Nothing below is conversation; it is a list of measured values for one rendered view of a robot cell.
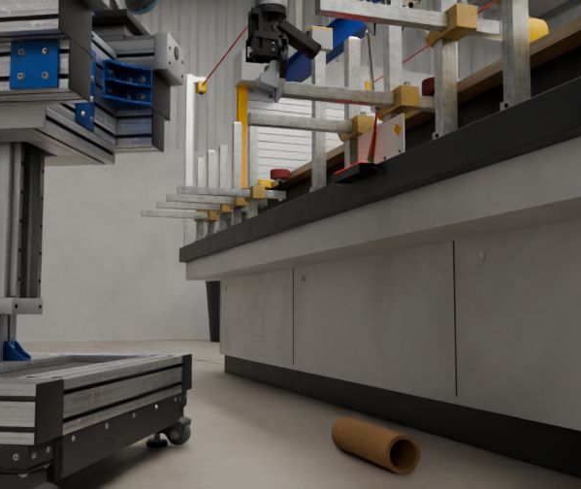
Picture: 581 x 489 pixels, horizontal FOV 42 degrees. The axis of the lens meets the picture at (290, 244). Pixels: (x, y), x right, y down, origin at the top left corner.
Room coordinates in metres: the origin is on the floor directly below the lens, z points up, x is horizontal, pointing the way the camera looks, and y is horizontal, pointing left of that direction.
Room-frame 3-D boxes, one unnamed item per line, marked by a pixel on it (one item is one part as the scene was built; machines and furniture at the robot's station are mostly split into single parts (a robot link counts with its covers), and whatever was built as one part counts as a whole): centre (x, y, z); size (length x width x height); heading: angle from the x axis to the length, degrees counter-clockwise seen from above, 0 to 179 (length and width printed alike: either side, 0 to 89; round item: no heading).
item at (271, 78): (1.68, 0.04, 0.86); 0.06 x 0.03 x 0.09; 109
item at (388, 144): (1.86, -0.22, 0.75); 0.26 x 0.01 x 0.10; 19
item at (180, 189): (2.95, 0.23, 0.80); 0.44 x 0.03 x 0.04; 109
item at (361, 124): (2.05, -0.18, 0.84); 0.14 x 0.06 x 0.05; 19
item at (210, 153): (3.73, 0.39, 0.91); 0.04 x 0.04 x 0.48; 19
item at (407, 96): (1.82, -0.27, 0.85); 0.14 x 0.06 x 0.05; 19
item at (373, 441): (1.76, -0.19, 0.04); 0.30 x 0.08 x 0.08; 19
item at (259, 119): (2.01, -0.10, 0.84); 0.44 x 0.03 x 0.04; 109
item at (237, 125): (3.26, 0.23, 0.93); 0.04 x 0.04 x 0.48; 19
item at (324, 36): (2.32, -0.09, 1.18); 0.07 x 0.07 x 0.08; 19
